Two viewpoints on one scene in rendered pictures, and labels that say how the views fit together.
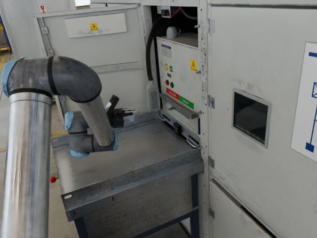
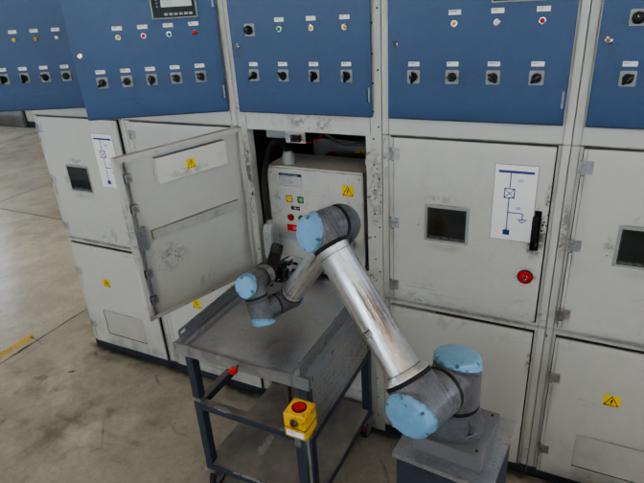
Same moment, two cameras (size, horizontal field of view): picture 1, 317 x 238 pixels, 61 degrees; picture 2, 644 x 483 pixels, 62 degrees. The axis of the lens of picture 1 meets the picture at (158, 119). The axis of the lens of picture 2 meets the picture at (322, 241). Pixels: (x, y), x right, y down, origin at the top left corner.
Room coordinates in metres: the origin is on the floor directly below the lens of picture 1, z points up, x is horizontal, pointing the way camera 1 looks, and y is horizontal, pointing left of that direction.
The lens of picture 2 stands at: (-0.38, 1.36, 2.11)
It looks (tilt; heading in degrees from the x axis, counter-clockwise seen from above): 25 degrees down; 320
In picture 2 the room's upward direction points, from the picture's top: 4 degrees counter-clockwise
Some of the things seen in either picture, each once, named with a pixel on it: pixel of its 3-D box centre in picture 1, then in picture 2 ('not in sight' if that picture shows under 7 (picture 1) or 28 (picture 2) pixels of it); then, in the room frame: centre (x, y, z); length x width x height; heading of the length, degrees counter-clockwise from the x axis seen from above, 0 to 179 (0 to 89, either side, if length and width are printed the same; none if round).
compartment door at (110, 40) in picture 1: (100, 70); (194, 220); (1.72, 0.34, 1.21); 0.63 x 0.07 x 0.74; 94
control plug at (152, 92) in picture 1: (153, 97); (271, 240); (1.59, 0.02, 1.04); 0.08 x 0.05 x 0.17; 112
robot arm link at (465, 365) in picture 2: not in sight; (455, 377); (0.39, 0.20, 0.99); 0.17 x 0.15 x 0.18; 93
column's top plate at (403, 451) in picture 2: not in sight; (455, 438); (0.38, 0.19, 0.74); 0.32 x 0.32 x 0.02; 18
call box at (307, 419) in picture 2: not in sight; (300, 419); (0.72, 0.57, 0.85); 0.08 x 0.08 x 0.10; 22
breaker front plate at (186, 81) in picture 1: (178, 87); (315, 218); (1.42, -0.12, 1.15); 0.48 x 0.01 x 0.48; 22
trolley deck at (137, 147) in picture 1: (121, 157); (281, 320); (1.28, 0.23, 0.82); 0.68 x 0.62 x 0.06; 112
